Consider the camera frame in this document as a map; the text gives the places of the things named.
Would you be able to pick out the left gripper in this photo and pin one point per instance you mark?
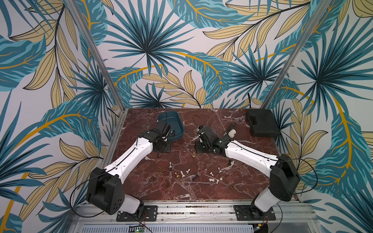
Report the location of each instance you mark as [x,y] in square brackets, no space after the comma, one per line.
[168,147]

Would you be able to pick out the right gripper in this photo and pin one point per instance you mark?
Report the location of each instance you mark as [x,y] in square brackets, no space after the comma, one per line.
[199,146]

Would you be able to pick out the teal plastic storage box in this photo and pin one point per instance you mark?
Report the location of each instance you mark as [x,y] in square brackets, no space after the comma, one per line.
[173,119]

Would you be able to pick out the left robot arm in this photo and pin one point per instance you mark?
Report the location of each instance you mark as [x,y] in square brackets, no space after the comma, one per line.
[105,190]

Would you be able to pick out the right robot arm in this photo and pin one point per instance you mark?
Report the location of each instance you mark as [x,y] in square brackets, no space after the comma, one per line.
[283,175]

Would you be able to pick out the black and white bottle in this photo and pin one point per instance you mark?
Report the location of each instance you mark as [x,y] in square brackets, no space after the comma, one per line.
[230,131]

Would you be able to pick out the black plastic case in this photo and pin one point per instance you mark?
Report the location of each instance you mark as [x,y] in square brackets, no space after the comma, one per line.
[262,123]

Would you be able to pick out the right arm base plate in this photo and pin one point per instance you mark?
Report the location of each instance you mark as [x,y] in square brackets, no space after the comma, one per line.
[251,213]

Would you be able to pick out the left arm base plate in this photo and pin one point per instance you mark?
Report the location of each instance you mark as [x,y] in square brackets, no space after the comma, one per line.
[140,213]

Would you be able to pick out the aluminium frame rail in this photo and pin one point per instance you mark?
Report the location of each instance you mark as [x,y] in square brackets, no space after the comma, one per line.
[199,217]

